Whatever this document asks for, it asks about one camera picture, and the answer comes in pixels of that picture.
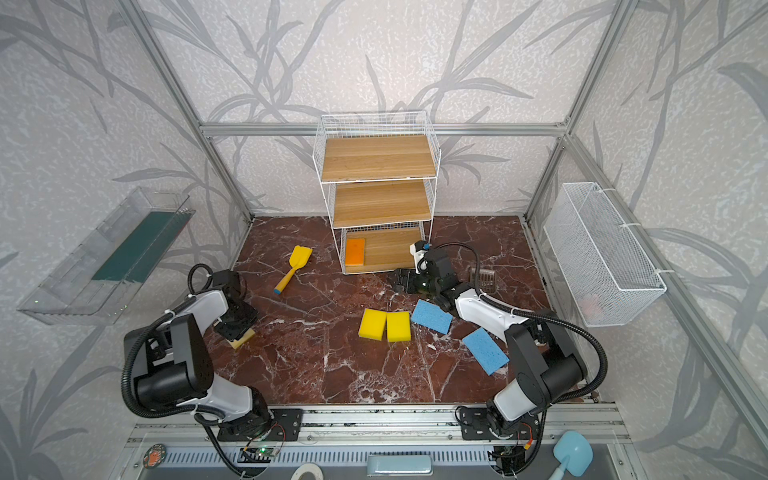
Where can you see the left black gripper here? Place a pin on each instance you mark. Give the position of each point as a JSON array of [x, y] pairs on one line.
[[236, 328]]

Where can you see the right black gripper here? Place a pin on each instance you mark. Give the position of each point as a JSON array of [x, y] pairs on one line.
[[411, 280]]

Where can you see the yellow foam sponge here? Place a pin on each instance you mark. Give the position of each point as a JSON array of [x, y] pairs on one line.
[[372, 324], [398, 326]]

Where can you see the beige orange scrub sponge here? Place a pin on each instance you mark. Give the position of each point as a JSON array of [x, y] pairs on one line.
[[354, 255]]

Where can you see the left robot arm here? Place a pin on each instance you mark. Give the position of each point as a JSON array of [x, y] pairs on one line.
[[168, 369]]

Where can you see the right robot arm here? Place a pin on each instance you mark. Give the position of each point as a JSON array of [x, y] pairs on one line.
[[553, 360]]

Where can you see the blue cellulose sponge near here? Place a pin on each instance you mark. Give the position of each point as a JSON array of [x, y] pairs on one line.
[[432, 317]]

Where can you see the blue cellulose sponge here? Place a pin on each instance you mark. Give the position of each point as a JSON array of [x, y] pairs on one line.
[[485, 350], [432, 317]]

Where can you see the yellow toy shovel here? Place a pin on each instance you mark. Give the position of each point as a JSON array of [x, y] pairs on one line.
[[298, 259]]

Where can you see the blue cellulose sponge far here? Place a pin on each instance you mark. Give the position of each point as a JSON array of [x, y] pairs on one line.
[[485, 350]]

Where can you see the green circuit board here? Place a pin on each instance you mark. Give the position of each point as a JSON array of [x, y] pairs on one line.
[[256, 455]]

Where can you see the round orange sticker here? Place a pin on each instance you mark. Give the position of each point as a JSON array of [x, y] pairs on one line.
[[154, 456]]

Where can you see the light blue rectangular box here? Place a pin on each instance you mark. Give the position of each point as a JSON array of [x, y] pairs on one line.
[[399, 465]]

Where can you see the light blue brush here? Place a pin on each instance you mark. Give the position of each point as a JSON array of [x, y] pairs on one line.
[[574, 454]]

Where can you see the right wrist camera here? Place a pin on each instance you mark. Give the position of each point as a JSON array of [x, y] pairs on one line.
[[418, 250]]

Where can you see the white wire wooden shelf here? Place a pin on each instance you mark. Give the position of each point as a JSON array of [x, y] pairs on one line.
[[378, 173]]

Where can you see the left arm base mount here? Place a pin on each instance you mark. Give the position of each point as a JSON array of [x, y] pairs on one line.
[[281, 424]]

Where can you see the clear plastic wall tray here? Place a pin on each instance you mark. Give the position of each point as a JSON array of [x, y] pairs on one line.
[[95, 283]]

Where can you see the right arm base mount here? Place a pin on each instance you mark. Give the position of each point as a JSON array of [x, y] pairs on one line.
[[480, 423]]

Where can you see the white wire wall basket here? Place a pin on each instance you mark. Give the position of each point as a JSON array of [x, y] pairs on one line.
[[609, 275]]

